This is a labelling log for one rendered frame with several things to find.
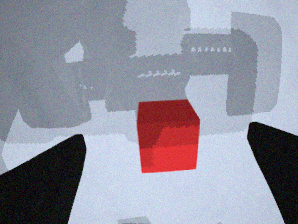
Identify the red block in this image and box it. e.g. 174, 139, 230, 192
137, 100, 200, 173

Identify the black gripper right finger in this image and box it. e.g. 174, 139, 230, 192
247, 121, 298, 224

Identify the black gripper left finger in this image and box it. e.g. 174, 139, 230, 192
0, 135, 86, 224

